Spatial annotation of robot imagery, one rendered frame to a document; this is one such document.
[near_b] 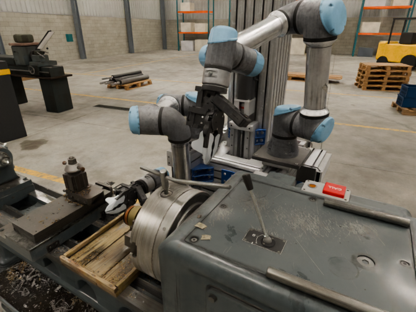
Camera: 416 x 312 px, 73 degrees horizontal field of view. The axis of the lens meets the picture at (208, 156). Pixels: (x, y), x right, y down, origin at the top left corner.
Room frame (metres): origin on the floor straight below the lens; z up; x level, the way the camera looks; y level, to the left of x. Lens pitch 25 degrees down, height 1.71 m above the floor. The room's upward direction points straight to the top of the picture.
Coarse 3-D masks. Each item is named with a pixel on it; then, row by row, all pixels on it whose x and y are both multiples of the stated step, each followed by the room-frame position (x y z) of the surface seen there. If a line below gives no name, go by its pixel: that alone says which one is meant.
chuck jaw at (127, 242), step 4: (132, 220) 0.78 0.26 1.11; (132, 224) 0.77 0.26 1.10; (128, 232) 0.71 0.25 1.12; (124, 236) 0.69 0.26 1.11; (128, 236) 0.68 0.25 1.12; (124, 240) 0.69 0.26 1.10; (128, 240) 0.68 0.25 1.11; (124, 244) 0.69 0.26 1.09; (128, 244) 0.68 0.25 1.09; (132, 244) 0.66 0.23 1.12; (132, 248) 0.65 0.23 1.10; (136, 248) 0.65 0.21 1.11; (132, 252) 0.65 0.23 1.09; (136, 252) 0.65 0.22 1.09
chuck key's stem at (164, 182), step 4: (160, 172) 0.73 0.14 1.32; (164, 172) 0.73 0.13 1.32; (160, 176) 0.74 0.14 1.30; (164, 176) 0.73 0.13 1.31; (164, 180) 0.73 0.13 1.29; (164, 184) 0.74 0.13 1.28; (168, 184) 0.74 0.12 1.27; (164, 188) 0.74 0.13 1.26; (164, 192) 0.75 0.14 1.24; (168, 192) 0.75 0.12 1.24
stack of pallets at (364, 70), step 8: (360, 64) 9.25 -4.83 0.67; (368, 64) 8.69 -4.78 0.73; (376, 64) 8.69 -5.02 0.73; (384, 64) 8.69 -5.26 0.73; (392, 64) 8.69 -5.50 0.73; (400, 64) 8.70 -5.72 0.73; (360, 72) 8.97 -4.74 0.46; (368, 72) 8.52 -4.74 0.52; (376, 72) 9.13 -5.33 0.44; (384, 72) 9.09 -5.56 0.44; (392, 72) 9.04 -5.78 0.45; (400, 72) 8.99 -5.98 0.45; (408, 72) 8.32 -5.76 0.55; (360, 80) 8.92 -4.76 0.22; (368, 80) 8.54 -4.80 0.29; (376, 80) 8.48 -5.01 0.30; (384, 80) 8.43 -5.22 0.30; (392, 80) 8.38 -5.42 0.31; (400, 80) 8.36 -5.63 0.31; (408, 80) 8.32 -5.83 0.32; (368, 88) 8.85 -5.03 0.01; (376, 88) 8.81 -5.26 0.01; (384, 88) 8.44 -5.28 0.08; (392, 88) 8.76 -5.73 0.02; (400, 88) 8.65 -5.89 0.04
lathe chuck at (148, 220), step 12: (156, 192) 0.76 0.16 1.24; (180, 192) 0.76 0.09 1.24; (144, 204) 0.72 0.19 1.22; (156, 204) 0.71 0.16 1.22; (168, 204) 0.70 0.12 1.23; (144, 216) 0.68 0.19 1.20; (156, 216) 0.67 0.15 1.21; (132, 228) 0.67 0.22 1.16; (144, 228) 0.66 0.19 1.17; (156, 228) 0.64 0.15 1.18; (132, 240) 0.65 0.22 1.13; (144, 240) 0.64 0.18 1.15; (144, 252) 0.62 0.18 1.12; (144, 264) 0.62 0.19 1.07
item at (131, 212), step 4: (128, 208) 0.85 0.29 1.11; (132, 208) 0.84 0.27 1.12; (136, 208) 0.84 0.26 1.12; (140, 208) 0.83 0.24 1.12; (124, 212) 0.84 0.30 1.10; (128, 212) 0.83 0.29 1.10; (132, 212) 0.82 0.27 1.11; (136, 212) 0.81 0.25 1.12; (124, 216) 0.83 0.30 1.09; (128, 216) 0.82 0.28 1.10; (132, 216) 0.81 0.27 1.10; (136, 216) 0.81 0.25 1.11; (124, 220) 0.82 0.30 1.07; (128, 220) 0.81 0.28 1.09; (128, 224) 0.81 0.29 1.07
